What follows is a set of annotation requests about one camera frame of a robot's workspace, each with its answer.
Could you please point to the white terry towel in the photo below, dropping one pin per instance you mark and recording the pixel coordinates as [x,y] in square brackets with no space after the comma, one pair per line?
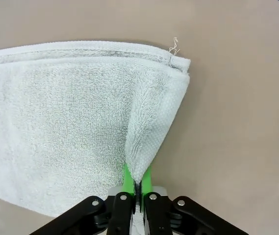
[68,110]

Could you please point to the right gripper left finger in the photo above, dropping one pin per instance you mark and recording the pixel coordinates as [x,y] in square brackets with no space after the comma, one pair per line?
[127,178]

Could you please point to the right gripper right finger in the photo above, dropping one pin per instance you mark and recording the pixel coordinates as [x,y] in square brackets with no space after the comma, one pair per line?
[149,182]

